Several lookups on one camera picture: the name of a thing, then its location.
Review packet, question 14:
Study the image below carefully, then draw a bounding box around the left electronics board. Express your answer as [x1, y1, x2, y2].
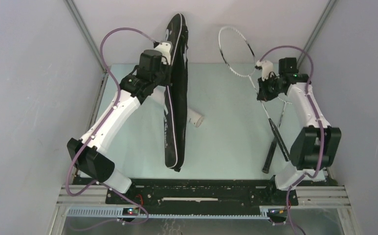
[122, 207, 140, 216]

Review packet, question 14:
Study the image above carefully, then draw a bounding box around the white shuttlecock tube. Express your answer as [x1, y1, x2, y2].
[150, 88, 204, 128]

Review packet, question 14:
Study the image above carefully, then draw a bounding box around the right electronics board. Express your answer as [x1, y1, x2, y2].
[268, 210, 287, 225]

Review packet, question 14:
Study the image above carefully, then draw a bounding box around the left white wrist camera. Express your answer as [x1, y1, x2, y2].
[154, 41, 173, 66]

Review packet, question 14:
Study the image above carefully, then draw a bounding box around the black racket cover bag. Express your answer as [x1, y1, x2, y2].
[163, 13, 189, 172]

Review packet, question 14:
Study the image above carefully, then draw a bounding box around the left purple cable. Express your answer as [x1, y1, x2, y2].
[65, 27, 160, 225]

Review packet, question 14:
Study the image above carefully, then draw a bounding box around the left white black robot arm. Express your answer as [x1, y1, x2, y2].
[67, 48, 172, 204]

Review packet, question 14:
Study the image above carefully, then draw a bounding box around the purple cable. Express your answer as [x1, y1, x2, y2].
[65, 27, 160, 225]
[257, 45, 326, 235]

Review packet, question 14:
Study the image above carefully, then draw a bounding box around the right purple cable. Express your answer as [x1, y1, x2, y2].
[257, 45, 326, 235]

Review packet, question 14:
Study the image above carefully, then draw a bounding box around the electronics board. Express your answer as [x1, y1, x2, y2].
[122, 207, 140, 216]
[268, 210, 287, 225]

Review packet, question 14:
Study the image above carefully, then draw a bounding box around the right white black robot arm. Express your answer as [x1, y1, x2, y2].
[255, 57, 341, 205]

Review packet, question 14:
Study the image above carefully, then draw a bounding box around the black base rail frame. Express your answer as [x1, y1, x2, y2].
[59, 176, 352, 224]

